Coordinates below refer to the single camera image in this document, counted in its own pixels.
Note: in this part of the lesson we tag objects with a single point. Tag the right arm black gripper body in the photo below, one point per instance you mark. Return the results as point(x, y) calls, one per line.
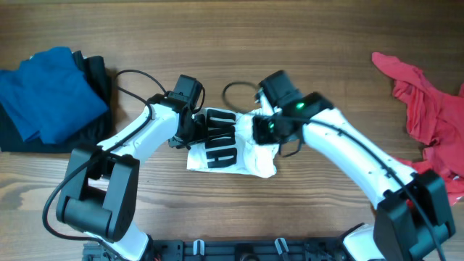
point(267, 130)

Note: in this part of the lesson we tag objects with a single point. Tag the black folded garment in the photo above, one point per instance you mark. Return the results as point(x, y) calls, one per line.
point(94, 132)

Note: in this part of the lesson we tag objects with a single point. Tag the blue folded shirt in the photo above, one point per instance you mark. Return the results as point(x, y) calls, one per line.
point(48, 97)

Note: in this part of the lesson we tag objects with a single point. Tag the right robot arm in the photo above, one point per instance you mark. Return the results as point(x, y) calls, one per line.
point(413, 213)

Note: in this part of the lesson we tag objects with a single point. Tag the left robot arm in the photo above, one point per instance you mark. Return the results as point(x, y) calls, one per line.
point(98, 195)

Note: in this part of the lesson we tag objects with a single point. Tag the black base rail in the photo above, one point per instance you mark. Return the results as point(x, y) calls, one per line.
point(311, 249)

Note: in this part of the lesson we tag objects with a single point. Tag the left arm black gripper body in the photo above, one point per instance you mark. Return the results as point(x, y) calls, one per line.
point(196, 133)

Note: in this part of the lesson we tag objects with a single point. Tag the red t-shirt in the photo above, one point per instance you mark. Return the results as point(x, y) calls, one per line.
point(434, 119)

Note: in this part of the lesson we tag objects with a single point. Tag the white t-shirt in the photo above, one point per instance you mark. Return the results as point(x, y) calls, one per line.
point(230, 147)

